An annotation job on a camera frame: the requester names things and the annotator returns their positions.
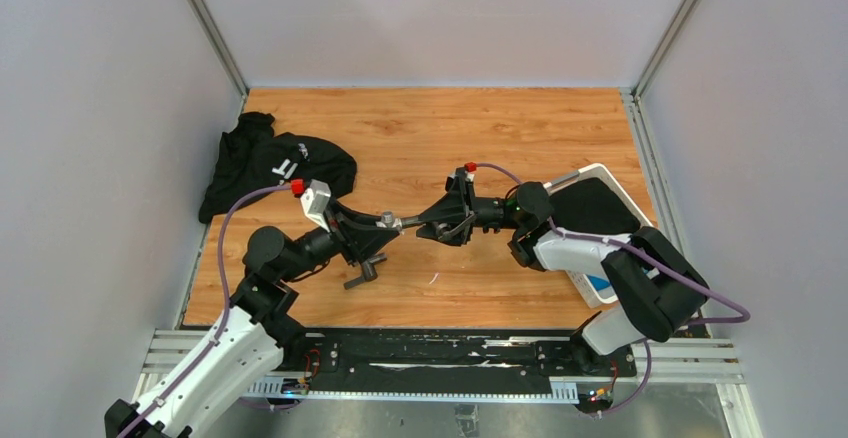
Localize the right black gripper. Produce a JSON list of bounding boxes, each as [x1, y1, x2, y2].
[[416, 178, 524, 247]]

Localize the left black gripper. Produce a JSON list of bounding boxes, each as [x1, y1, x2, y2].
[[281, 197, 400, 283]]

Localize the grey tee pipe fitting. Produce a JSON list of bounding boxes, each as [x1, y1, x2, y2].
[[376, 211, 403, 229]]

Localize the grey faucet with lever handle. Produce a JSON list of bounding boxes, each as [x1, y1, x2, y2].
[[399, 213, 476, 247]]

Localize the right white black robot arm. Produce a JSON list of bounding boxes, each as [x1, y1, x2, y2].
[[410, 167, 708, 375]]

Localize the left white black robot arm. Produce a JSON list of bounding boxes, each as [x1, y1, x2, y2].
[[104, 189, 418, 437]]

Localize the black cloth with white print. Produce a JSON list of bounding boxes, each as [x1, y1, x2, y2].
[[197, 112, 358, 224]]

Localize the black cloth in basket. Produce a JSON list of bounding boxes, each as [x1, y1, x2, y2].
[[550, 178, 642, 235]]

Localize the blue cloth in basket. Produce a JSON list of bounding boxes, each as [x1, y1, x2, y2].
[[587, 275, 611, 292]]

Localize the white plastic basket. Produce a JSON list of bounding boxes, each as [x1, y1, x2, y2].
[[534, 163, 651, 308]]

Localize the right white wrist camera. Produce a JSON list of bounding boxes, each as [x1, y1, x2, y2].
[[453, 162, 476, 184]]

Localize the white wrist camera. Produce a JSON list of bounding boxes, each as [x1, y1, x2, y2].
[[300, 180, 332, 232], [453, 162, 476, 184]]

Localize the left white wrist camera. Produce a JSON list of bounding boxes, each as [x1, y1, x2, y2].
[[300, 180, 332, 232]]

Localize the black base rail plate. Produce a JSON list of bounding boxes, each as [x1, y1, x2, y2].
[[245, 327, 638, 407]]

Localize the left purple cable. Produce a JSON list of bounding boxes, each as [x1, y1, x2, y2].
[[115, 178, 306, 438]]

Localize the purple cable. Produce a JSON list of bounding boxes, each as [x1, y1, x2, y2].
[[463, 161, 753, 327], [115, 178, 306, 438]]

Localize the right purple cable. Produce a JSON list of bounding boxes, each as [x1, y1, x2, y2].
[[463, 161, 753, 327]]

